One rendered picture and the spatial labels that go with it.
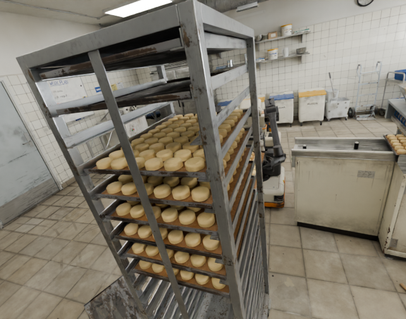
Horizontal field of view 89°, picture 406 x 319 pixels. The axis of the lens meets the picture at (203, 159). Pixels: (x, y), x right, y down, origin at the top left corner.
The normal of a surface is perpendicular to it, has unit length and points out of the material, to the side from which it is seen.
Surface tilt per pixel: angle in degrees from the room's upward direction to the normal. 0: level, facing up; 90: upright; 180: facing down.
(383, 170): 90
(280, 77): 90
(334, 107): 95
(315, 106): 91
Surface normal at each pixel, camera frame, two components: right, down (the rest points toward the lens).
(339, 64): -0.30, 0.44
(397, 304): -0.17, -0.90
